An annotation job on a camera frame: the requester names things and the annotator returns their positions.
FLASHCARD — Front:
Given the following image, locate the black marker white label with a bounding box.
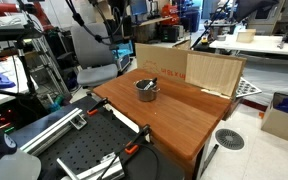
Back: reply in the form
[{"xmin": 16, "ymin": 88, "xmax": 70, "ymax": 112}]
[{"xmin": 143, "ymin": 77, "xmax": 159, "ymax": 91}]

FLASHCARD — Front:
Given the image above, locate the small steel pot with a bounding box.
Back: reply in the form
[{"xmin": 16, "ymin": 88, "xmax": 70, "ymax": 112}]
[{"xmin": 133, "ymin": 78, "xmax": 161, "ymax": 103}]

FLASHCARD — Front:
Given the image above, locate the brown cardboard panel red print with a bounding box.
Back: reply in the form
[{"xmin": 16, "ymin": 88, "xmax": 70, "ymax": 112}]
[{"xmin": 134, "ymin": 42, "xmax": 248, "ymax": 100}]

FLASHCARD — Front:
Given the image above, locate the black orange bar clamp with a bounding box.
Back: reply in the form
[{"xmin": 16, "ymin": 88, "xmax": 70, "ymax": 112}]
[
  {"xmin": 86, "ymin": 97, "xmax": 110, "ymax": 117},
  {"xmin": 96, "ymin": 124, "xmax": 152, "ymax": 180}
]

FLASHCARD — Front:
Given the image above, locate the grey office chair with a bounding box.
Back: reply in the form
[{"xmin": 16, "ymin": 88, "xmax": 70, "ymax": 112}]
[{"xmin": 69, "ymin": 22, "xmax": 121, "ymax": 88}]

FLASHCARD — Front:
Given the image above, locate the light corrugated cardboard sheet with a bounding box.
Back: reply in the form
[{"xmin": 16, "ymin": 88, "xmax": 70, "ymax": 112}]
[{"xmin": 185, "ymin": 52, "xmax": 244, "ymax": 98}]

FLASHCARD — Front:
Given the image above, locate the white tape strip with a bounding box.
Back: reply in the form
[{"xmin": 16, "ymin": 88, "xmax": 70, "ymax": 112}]
[{"xmin": 200, "ymin": 88, "xmax": 232, "ymax": 100}]

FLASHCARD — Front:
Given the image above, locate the black perforated breadboard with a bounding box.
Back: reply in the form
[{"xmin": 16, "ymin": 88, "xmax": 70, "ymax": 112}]
[{"xmin": 37, "ymin": 109, "xmax": 142, "ymax": 180}]

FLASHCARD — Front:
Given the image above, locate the black strip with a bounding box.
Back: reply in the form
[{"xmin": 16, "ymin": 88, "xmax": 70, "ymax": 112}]
[{"xmin": 199, "ymin": 143, "xmax": 220, "ymax": 177}]

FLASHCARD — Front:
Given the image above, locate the round grey floor drain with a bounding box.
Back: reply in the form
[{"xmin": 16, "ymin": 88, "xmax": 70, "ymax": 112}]
[{"xmin": 214, "ymin": 128, "xmax": 246, "ymax": 151}]

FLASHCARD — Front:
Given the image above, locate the white perforated tray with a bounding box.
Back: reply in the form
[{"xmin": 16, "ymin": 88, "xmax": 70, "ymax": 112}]
[{"xmin": 235, "ymin": 77, "xmax": 263, "ymax": 99}]

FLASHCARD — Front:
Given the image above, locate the small wooden box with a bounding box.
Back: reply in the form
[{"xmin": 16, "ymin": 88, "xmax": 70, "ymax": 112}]
[{"xmin": 235, "ymin": 28, "xmax": 257, "ymax": 44}]

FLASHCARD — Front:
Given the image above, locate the white table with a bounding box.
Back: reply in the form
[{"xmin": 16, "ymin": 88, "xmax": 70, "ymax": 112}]
[{"xmin": 209, "ymin": 33, "xmax": 288, "ymax": 58}]

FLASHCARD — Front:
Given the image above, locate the open cardboard box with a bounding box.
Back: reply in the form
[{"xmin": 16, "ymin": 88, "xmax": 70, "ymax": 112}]
[{"xmin": 260, "ymin": 91, "xmax": 288, "ymax": 146}]

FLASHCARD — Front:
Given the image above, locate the blue glove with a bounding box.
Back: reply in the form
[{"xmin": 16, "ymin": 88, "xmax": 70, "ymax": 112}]
[{"xmin": 0, "ymin": 69, "xmax": 17, "ymax": 90}]

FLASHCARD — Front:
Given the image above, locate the green handled tool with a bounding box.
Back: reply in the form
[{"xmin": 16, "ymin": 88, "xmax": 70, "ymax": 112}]
[{"xmin": 46, "ymin": 94, "xmax": 65, "ymax": 113}]

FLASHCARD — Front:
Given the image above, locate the aluminium bracket plate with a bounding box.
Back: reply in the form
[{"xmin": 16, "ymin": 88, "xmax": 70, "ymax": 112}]
[{"xmin": 56, "ymin": 151, "xmax": 126, "ymax": 180}]

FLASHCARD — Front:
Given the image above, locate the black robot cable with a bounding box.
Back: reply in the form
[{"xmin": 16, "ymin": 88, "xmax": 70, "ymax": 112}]
[{"xmin": 64, "ymin": 0, "xmax": 132, "ymax": 49}]

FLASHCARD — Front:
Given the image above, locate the aluminium extrusion rail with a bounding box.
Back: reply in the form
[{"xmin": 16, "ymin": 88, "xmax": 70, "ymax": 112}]
[{"xmin": 18, "ymin": 107, "xmax": 84, "ymax": 156}]

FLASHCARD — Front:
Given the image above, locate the black camera on tripod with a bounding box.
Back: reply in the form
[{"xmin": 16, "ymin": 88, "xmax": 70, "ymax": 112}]
[{"xmin": 0, "ymin": 24, "xmax": 44, "ymax": 101}]

